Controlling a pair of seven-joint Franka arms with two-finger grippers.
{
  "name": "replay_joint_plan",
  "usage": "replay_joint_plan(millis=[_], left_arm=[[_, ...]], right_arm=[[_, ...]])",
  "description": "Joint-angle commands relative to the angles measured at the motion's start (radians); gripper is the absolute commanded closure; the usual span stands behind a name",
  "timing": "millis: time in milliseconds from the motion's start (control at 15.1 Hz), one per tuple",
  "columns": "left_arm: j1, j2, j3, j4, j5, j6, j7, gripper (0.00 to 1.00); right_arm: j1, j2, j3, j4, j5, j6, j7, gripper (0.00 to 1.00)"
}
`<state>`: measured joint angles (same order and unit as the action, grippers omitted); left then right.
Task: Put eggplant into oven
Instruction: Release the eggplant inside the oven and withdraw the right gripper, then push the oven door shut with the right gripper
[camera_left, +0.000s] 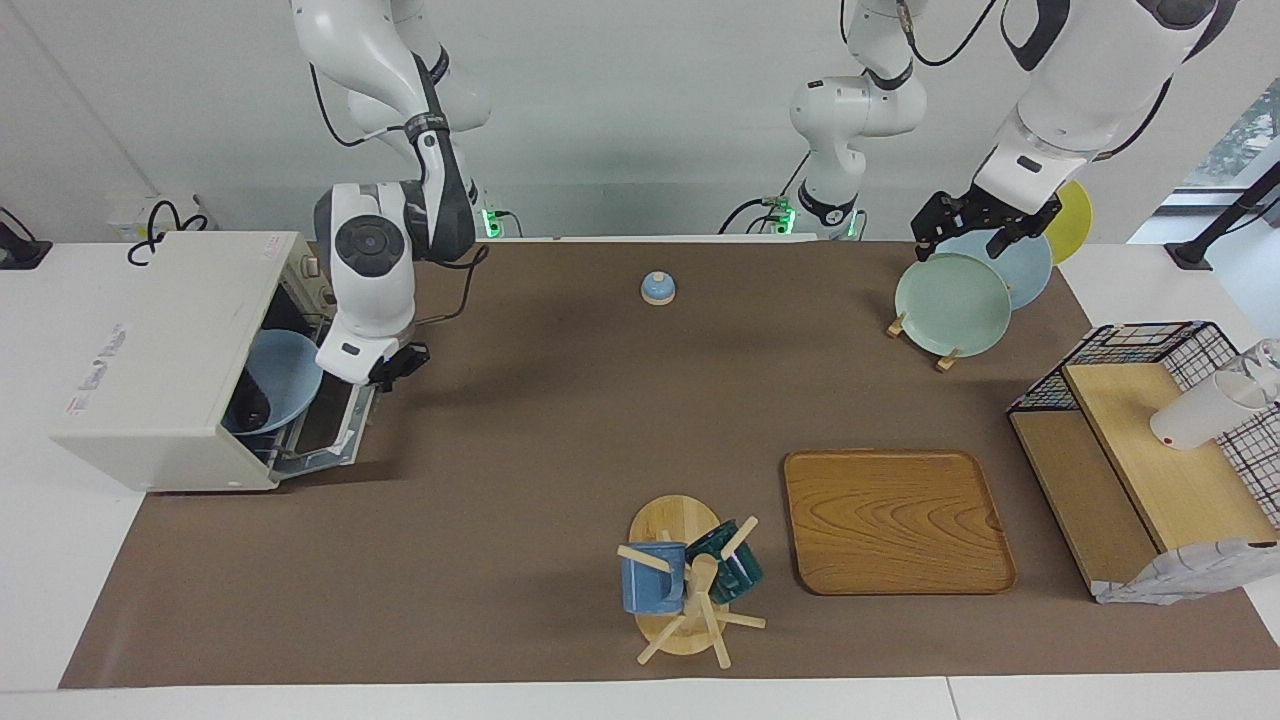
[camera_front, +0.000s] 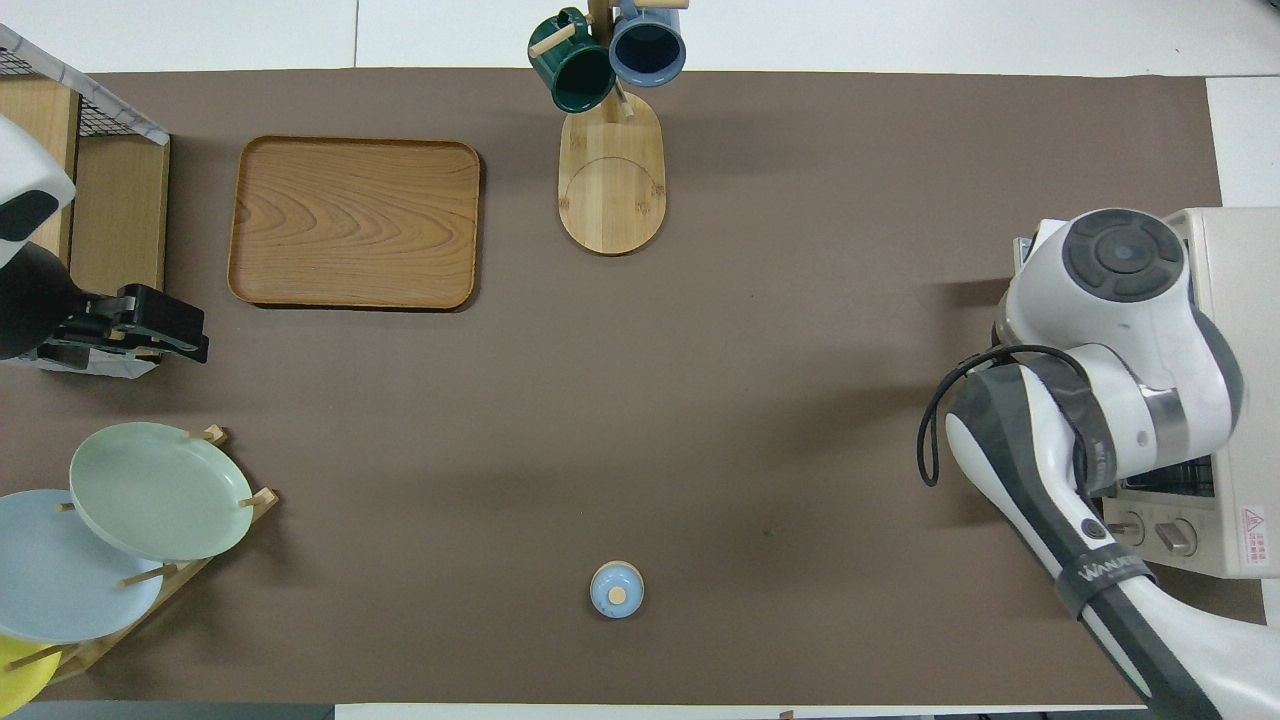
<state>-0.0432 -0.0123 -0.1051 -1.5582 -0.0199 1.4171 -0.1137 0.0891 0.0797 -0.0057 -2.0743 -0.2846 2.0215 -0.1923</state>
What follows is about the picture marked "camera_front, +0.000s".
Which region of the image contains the wooden serving tray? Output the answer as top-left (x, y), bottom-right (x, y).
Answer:
top-left (228, 136), bottom-right (483, 311)

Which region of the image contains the yellow plate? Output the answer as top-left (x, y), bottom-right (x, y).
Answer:
top-left (0, 635), bottom-right (61, 719)

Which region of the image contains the wire and wood shelf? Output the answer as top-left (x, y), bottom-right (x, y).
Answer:
top-left (0, 22), bottom-right (171, 379)

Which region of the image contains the brown table mat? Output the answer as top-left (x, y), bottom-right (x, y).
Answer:
top-left (0, 68), bottom-right (1271, 706)

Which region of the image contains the blue mug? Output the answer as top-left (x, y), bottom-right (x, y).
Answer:
top-left (608, 0), bottom-right (688, 88)

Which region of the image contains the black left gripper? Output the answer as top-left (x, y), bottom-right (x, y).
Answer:
top-left (0, 240), bottom-right (210, 366)

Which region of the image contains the wooden mug tree stand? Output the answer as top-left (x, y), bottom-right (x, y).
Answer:
top-left (530, 0), bottom-right (691, 256)

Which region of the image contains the pale green plate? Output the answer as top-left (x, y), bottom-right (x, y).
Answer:
top-left (70, 422), bottom-right (253, 562)

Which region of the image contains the dark green mug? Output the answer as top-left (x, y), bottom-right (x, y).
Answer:
top-left (528, 8), bottom-right (617, 113)

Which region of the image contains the cream toaster oven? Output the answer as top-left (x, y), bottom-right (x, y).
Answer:
top-left (1010, 207), bottom-right (1280, 579)

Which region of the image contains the light blue racked plate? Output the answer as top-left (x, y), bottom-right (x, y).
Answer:
top-left (0, 489), bottom-right (166, 644)

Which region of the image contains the wooden plate rack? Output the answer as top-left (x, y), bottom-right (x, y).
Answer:
top-left (30, 425), bottom-right (279, 683)

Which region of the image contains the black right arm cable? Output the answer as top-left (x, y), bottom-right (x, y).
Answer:
top-left (916, 345), bottom-right (1096, 489)

